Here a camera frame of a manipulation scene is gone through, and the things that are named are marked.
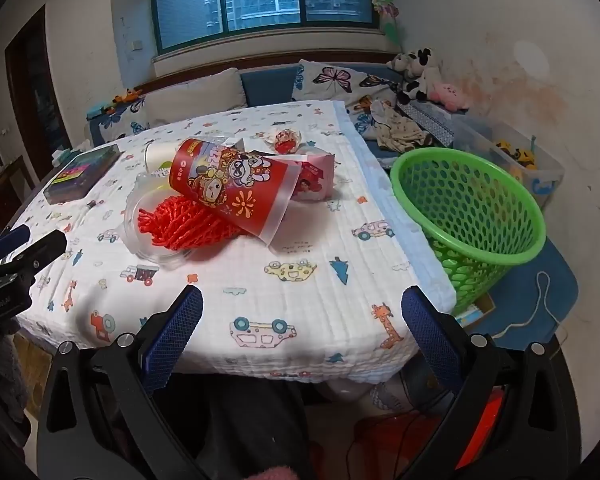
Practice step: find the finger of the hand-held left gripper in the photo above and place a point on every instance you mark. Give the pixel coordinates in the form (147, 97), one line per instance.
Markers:
(10, 241)
(40, 252)

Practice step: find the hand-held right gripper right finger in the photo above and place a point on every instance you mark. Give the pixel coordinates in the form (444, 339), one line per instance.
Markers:
(427, 330)

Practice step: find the yellow toy truck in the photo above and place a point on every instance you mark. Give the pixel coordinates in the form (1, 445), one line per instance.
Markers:
(505, 146)
(525, 159)

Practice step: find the clear plastic container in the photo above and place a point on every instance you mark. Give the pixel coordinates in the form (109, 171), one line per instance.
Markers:
(155, 259)

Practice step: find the white paper cup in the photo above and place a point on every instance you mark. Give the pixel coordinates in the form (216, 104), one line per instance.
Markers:
(157, 157)

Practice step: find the blue butterfly print pillow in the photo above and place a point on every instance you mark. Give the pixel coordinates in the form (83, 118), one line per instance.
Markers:
(117, 122)

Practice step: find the window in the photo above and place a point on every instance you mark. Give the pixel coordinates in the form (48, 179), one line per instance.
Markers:
(260, 0)

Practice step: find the clear plastic storage box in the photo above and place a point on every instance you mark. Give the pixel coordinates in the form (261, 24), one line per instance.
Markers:
(545, 175)

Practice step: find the person's dark trousers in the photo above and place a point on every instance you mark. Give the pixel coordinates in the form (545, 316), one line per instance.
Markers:
(250, 425)

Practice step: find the pink plush toy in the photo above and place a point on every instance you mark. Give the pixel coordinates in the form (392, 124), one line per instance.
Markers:
(450, 95)

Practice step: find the beige printed garment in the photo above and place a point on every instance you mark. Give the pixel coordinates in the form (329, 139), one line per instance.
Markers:
(400, 130)

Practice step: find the black and white plush cow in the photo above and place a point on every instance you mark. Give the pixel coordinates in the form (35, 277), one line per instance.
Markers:
(425, 75)

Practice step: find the small round red-white wrapper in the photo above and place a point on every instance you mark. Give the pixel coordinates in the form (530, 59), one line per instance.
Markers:
(284, 141)

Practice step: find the dark colourful box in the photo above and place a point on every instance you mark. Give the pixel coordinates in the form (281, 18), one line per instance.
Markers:
(80, 172)

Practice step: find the dark wooden door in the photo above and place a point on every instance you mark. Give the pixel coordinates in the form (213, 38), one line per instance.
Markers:
(35, 95)

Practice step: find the pink carton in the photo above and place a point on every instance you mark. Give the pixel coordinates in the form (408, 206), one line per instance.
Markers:
(312, 180)

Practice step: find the orange plush toy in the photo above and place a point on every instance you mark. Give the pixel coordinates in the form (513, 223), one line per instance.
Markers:
(127, 96)

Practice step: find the paper pinwheel decoration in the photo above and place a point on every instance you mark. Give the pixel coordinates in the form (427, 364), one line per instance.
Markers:
(387, 10)

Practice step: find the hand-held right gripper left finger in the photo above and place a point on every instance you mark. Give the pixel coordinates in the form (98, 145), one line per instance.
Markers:
(180, 325)

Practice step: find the printed white blanket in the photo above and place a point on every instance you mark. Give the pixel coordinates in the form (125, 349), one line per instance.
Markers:
(280, 240)

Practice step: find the red foam net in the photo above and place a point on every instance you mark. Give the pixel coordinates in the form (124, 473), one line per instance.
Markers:
(180, 225)

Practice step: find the beige cushion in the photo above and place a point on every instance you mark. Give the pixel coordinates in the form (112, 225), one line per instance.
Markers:
(195, 95)

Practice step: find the white wall switch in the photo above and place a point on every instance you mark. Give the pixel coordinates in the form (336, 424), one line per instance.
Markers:
(137, 45)

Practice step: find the grey patterned cushion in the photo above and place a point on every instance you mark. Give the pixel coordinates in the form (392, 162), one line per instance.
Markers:
(432, 120)

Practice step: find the pink fuzzy slipper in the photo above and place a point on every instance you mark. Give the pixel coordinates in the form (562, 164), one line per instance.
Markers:
(275, 475)

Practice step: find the green plastic basket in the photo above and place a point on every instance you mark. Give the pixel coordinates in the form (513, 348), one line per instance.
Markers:
(480, 255)

